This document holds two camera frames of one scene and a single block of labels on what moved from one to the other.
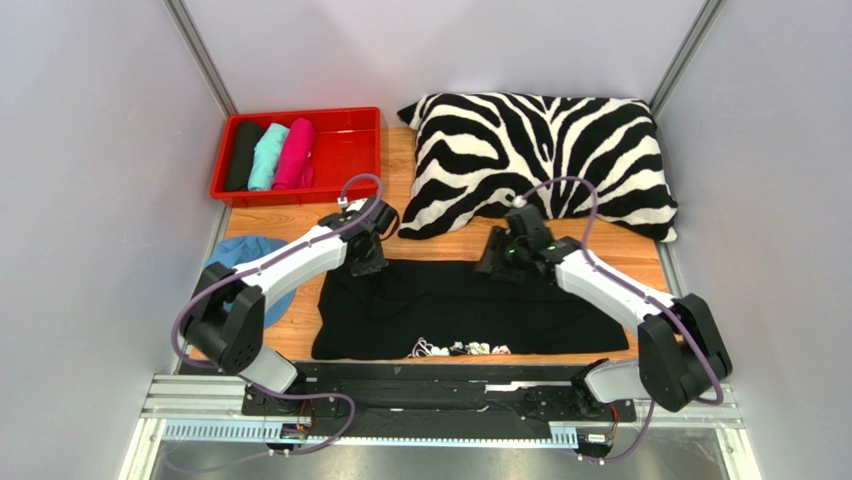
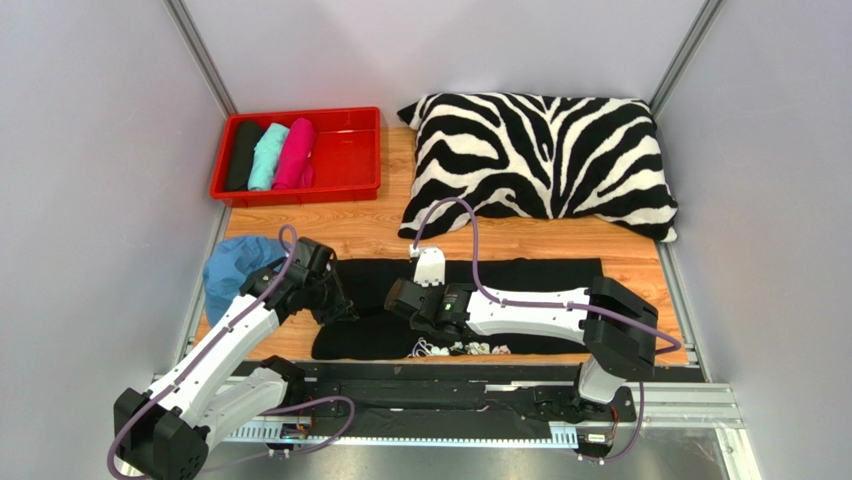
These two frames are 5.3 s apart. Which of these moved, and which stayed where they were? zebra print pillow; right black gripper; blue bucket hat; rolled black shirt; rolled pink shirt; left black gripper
Moved: right black gripper; left black gripper
Stayed: rolled pink shirt; blue bucket hat; rolled black shirt; zebra print pillow
